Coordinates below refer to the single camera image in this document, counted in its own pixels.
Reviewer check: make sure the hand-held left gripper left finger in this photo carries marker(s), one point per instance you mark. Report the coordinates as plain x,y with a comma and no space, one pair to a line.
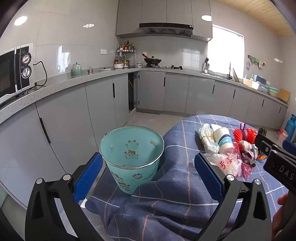
89,176

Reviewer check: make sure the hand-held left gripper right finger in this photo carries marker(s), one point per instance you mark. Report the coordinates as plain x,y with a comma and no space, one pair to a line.
208,176

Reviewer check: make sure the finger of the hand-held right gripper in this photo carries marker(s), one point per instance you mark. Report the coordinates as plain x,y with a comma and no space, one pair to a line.
263,143
289,144

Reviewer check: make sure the red mesh net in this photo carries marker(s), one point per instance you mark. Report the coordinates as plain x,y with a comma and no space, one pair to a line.
238,136

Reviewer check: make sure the white and blue paper cup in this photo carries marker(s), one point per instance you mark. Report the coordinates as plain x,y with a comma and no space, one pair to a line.
223,140

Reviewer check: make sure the teal cartoon print bin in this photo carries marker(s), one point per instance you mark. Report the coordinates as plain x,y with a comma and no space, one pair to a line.
129,180

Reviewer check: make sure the person's right hand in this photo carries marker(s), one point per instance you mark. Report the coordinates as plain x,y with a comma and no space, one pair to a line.
278,220

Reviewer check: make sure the white bucket red label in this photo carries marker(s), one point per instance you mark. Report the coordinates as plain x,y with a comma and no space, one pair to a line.
282,136

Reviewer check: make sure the dark frilly object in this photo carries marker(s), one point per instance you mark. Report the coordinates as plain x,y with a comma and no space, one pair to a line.
262,131

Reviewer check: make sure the crumpled silver wrapper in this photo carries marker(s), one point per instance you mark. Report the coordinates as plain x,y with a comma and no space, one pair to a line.
248,150

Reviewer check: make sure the blue gas cylinder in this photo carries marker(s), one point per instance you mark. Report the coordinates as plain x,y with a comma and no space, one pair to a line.
291,126

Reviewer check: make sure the clear red-printed plastic bag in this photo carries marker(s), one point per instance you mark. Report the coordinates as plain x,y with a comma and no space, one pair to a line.
225,163

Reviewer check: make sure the blue plaid tablecloth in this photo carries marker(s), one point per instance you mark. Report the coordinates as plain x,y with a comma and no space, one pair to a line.
175,148

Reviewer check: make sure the brown cardboard piece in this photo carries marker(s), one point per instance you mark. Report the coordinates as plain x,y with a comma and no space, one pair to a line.
284,95

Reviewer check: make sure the teal stacked bowls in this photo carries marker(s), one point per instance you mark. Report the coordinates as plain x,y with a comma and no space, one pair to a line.
273,92

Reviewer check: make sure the white plastic tray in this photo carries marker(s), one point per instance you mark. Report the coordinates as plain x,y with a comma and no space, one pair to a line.
251,83

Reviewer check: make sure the blue plastic container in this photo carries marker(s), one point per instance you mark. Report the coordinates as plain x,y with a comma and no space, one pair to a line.
261,80

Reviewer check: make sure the grey kitchen base cabinets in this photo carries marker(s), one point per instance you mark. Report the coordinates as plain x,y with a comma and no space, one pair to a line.
69,111

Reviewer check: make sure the wooden cutting board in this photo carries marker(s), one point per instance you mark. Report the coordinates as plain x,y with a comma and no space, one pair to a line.
236,75

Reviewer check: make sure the black faucet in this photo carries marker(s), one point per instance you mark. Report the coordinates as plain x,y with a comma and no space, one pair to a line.
229,71

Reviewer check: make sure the green board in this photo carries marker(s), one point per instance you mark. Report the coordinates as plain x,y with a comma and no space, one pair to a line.
2,197

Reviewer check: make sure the bright window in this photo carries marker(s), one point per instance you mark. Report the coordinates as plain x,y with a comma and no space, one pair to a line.
225,51

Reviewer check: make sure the small steel pot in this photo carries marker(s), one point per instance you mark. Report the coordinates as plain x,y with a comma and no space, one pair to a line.
90,71

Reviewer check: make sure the teal ceramic kettle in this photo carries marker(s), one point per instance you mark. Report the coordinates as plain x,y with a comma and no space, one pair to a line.
76,69

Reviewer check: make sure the white bowl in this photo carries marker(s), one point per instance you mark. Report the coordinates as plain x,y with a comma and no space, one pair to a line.
118,66

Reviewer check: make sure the black gas stove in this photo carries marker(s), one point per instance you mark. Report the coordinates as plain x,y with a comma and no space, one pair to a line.
166,67

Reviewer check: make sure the small glass jar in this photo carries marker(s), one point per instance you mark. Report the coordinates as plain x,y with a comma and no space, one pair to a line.
139,65

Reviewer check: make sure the black wok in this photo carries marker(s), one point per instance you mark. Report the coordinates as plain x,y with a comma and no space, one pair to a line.
152,60

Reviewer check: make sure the silver microwave oven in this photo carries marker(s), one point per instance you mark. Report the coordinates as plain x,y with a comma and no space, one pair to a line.
9,74

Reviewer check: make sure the spice rack with bottles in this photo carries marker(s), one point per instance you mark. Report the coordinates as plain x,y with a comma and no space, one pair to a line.
126,46

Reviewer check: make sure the round ceiling light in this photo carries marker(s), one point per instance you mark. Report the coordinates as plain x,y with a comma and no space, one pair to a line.
206,17
20,21

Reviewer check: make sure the black range hood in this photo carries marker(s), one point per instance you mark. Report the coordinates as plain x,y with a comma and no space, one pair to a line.
165,27

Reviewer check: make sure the grey upper cabinets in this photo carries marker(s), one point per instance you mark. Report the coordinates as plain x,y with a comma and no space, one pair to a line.
161,11

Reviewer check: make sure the wall hooks with utensils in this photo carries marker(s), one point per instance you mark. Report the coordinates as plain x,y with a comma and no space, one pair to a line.
255,59

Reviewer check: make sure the white wall socket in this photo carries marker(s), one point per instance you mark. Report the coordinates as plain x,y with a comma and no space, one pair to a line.
103,51

